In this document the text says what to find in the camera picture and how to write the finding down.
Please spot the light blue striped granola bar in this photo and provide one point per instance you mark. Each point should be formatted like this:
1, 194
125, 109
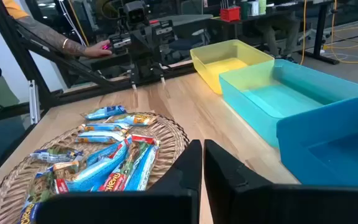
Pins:
99, 137
104, 127

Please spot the white cup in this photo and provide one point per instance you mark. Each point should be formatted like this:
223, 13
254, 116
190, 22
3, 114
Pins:
254, 8

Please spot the small pink object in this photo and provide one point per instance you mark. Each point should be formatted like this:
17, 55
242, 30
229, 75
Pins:
106, 46

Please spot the black office desk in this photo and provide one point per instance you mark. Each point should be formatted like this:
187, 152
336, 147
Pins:
321, 28

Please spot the yellow plastic bin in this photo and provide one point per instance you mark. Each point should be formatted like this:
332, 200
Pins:
225, 67

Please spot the silver frame bracket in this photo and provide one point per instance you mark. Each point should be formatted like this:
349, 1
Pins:
33, 102

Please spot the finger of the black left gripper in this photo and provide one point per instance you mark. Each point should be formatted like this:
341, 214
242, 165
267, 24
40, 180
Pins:
148, 59
140, 59

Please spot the blue plastic bin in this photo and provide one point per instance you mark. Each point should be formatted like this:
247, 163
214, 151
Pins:
322, 140

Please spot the teal plastic bin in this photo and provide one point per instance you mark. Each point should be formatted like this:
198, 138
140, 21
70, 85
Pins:
278, 99

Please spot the person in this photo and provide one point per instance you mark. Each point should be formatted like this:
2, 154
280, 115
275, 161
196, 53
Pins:
48, 35
272, 37

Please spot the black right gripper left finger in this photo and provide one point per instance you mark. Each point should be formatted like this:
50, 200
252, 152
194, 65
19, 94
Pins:
166, 205

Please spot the red storage box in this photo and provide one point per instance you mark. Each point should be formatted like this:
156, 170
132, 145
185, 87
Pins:
230, 14

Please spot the light green cup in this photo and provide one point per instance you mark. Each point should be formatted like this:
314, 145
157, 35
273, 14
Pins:
262, 6

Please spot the light blue yellow granola bar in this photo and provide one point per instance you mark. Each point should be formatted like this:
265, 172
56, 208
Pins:
135, 119

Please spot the plain blue granola bar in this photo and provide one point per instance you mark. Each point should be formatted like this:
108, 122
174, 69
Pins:
101, 154

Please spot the round woven wicker tray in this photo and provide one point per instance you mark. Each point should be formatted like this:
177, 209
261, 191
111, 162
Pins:
166, 133

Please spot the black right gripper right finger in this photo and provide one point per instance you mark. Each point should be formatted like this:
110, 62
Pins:
259, 205

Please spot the dark green cup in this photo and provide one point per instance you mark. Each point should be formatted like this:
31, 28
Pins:
244, 9

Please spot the brown tan granola bar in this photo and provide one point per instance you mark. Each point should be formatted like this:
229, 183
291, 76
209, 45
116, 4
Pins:
64, 169

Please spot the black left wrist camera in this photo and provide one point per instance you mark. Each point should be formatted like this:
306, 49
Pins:
135, 14

